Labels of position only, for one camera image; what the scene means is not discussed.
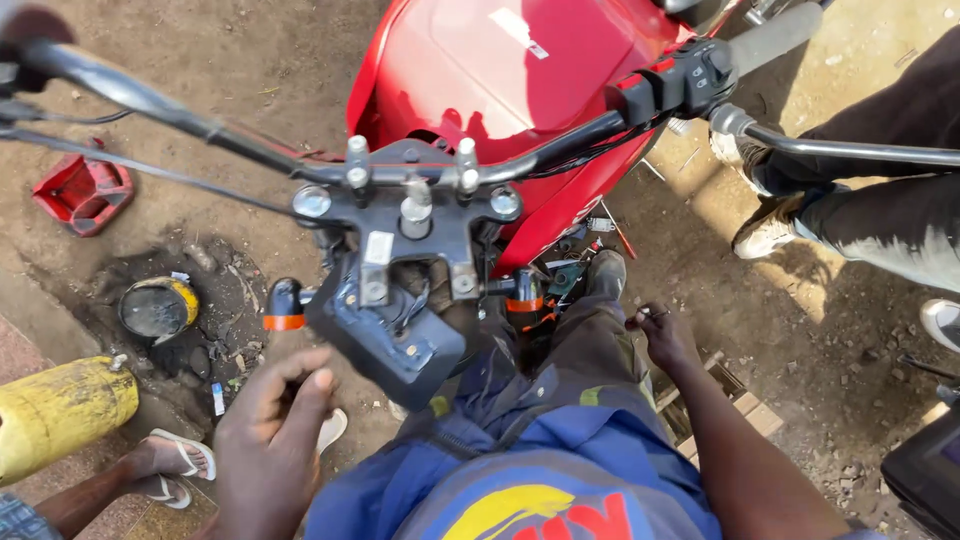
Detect wooden pallet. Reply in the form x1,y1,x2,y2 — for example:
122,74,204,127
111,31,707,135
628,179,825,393
651,349,786,470

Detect yellow gas cylinder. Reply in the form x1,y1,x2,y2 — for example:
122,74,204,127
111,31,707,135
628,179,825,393
0,354,141,489

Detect silver brake lever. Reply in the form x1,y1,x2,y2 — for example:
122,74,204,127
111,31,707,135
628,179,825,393
708,103,960,169

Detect person's blue overalls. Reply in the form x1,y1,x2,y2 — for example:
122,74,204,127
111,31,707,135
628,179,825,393
303,294,725,540

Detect black control cable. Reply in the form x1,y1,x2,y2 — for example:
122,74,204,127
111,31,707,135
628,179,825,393
0,123,309,222

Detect person's dark work boot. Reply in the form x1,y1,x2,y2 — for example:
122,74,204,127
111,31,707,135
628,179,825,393
583,249,628,303

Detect grey handlebar grip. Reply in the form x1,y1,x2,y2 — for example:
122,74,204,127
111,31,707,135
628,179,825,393
729,0,826,78

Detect black handlebar switch housing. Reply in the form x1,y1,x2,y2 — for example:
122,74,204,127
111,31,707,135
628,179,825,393
606,37,740,129

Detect round yellow tin can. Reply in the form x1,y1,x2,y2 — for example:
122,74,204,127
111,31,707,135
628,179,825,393
117,275,201,340

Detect dirty white sneaker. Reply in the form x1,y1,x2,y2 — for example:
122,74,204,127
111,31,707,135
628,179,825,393
731,193,810,261
708,129,774,198

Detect black motorcycle handlebar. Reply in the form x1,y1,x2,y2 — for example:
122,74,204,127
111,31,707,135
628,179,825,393
0,36,627,189

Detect black plastic headlight bracket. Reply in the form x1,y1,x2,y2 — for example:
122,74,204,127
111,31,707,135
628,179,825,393
303,255,468,412

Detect red tail light lens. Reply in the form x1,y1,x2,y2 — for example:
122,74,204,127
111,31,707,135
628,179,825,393
31,146,137,238

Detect red motorcycle fuel tank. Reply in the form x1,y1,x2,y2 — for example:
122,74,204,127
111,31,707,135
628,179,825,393
346,0,725,277

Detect white shoe with black sole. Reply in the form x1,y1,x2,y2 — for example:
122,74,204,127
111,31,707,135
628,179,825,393
918,297,960,354

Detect person's right hand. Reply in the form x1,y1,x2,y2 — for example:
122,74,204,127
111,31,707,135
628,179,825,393
626,301,704,378

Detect person's left hand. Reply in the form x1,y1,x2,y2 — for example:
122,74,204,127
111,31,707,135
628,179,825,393
213,346,340,540

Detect orange black turn signal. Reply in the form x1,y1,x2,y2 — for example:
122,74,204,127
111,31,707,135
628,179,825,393
486,267,550,331
262,277,316,333

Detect black box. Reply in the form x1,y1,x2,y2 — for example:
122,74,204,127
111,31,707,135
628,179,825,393
879,403,960,540

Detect white flip flop sandal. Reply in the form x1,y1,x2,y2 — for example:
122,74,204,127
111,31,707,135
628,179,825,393
142,427,218,511
315,408,350,456

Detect black fork top clamp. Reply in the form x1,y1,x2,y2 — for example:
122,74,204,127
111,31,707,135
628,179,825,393
291,135,526,305

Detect red handled screwdriver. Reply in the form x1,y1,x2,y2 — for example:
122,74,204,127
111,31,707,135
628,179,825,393
600,201,639,261

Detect dark handlebar end grip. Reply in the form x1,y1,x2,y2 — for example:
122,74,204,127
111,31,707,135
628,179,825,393
0,6,78,97

